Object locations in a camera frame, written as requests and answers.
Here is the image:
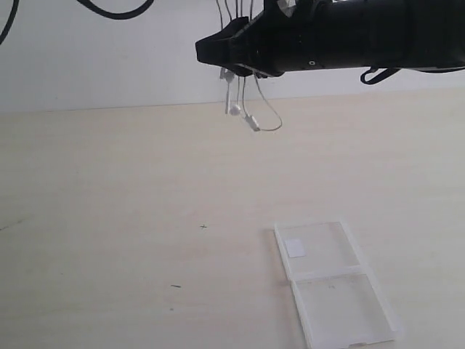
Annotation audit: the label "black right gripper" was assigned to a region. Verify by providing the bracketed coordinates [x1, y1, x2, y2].
[195, 1, 405, 79]

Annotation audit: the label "white wired earphones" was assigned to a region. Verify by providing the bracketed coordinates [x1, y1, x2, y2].
[215, 1, 283, 132]

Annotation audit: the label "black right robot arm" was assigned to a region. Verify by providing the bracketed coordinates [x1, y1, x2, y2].
[195, 1, 464, 78]

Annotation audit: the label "clear plastic hinged case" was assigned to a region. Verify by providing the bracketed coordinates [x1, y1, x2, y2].
[274, 219, 403, 348]

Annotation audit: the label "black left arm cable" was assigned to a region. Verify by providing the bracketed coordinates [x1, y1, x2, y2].
[0, 0, 155, 47]

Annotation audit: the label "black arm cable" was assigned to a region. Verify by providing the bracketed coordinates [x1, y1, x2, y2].
[0, 0, 155, 47]
[359, 66, 400, 86]

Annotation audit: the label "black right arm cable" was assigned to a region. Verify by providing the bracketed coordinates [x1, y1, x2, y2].
[359, 66, 400, 86]

